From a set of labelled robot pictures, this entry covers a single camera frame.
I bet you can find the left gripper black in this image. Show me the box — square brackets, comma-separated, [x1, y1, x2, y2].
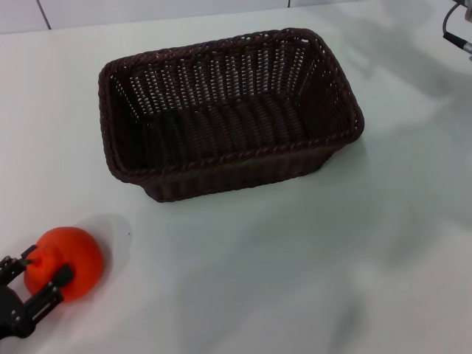
[0, 243, 74, 329]

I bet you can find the orange toy fruit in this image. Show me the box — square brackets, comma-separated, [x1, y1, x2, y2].
[23, 226, 105, 305]

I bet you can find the dark brown woven basket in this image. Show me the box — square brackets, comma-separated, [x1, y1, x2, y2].
[97, 27, 366, 204]

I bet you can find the black cable with metal plug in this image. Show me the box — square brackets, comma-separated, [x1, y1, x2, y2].
[442, 2, 472, 53]

